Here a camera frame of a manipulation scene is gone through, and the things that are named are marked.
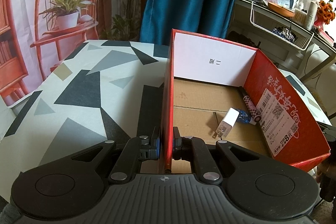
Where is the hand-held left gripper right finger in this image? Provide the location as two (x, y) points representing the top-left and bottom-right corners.
(172, 127), (260, 184)

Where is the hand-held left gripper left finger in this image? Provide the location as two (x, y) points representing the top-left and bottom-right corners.
(71, 126), (162, 184)

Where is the white charger plug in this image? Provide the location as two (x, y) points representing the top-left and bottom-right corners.
(211, 108), (238, 139)

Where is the small blue oval gadget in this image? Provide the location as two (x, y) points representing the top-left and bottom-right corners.
(236, 109), (251, 126)

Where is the checkered marker pen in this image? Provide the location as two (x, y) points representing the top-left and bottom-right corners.
(239, 86), (261, 123)

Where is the red cardboard box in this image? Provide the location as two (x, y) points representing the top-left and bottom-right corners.
(157, 28), (332, 173)

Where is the geometric patterned tablecloth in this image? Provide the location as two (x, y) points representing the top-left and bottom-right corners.
(0, 40), (336, 198)

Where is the black bag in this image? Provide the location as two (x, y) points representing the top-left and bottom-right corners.
(227, 31), (260, 47)

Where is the grey vanity table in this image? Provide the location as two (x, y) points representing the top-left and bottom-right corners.
(232, 0), (336, 83)

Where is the blue patterned cloth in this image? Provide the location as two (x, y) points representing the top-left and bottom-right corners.
(272, 27), (296, 42)

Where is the orange tray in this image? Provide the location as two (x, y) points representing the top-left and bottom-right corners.
(268, 2), (296, 17)

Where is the cotton swab box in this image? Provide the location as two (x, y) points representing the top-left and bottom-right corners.
(294, 9), (307, 25)

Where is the pink book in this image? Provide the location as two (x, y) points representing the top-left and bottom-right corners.
(318, 28), (336, 43)

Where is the tall white bottle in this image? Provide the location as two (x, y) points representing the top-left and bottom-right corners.
(304, 1), (318, 30)

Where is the red vase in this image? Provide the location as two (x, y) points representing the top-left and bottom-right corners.
(314, 15), (327, 30)

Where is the orange flower bunch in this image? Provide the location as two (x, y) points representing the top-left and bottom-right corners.
(316, 0), (336, 25)

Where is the white wire basket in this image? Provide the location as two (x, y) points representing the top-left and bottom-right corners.
(251, 0), (315, 51)

